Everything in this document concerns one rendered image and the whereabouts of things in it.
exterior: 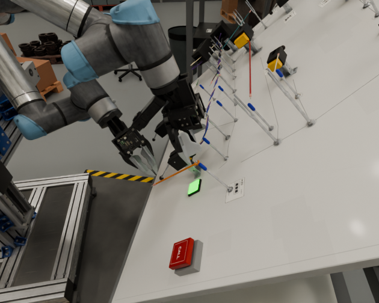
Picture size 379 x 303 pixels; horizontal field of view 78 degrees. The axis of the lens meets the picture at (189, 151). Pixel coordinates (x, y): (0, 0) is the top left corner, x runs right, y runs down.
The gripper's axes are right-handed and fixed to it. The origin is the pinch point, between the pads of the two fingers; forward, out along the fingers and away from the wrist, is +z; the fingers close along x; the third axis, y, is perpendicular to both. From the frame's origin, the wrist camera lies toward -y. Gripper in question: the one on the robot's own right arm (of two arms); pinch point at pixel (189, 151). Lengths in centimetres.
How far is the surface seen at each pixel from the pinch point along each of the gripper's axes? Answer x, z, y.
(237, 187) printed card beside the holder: -12.5, 1.8, 12.6
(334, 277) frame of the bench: -12, 47, 31
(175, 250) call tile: -25.0, 4.0, 0.0
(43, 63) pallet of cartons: 209, -10, -230
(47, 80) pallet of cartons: 203, 8, -238
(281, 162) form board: -11.3, -2.5, 21.9
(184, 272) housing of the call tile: -28.3, 5.5, 2.1
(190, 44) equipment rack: 91, -3, -15
